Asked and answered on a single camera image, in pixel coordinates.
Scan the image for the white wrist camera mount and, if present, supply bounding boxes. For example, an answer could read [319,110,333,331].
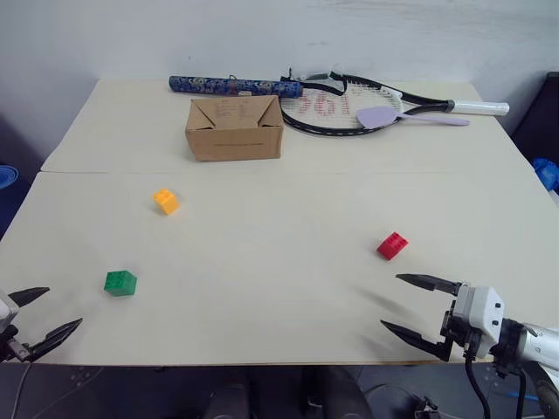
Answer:
[451,284,507,362]
[0,292,21,332]

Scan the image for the orange toy brick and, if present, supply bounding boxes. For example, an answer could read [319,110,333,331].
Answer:
[153,188,182,216]

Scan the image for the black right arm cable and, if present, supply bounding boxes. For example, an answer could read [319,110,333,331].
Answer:
[463,344,493,419]

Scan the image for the red toy brick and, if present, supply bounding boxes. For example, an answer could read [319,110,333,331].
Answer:
[376,231,411,263]

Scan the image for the blue bundle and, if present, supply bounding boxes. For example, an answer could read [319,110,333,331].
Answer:
[531,157,559,194]
[0,164,21,191]

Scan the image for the blue patterned tube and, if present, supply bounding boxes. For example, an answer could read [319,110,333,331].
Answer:
[168,74,304,100]

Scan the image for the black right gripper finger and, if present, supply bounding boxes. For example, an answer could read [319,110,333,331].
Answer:
[380,319,454,363]
[395,273,463,299]

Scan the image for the lilac spatula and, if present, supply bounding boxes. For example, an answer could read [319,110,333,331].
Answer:
[355,106,472,131]

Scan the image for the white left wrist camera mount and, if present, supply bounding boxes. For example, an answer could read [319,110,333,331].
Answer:
[0,292,21,332]

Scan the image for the brown cardboard box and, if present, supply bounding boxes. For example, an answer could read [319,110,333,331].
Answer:
[184,94,286,163]

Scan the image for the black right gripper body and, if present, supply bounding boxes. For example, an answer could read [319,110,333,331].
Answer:
[439,304,482,361]

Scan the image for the black furniture piece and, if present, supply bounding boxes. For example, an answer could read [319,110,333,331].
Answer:
[509,71,559,169]

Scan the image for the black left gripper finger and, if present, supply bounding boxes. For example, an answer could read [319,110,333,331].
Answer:
[23,317,84,363]
[8,286,51,308]

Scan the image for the black and white tennis racket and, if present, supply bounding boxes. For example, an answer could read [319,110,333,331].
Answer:
[279,66,511,138]

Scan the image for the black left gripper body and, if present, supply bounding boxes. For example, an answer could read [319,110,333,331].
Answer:
[0,325,34,364]

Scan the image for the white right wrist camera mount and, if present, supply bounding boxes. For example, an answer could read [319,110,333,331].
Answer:
[451,284,507,362]

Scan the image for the green toy brick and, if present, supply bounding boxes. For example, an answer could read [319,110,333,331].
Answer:
[102,270,139,299]

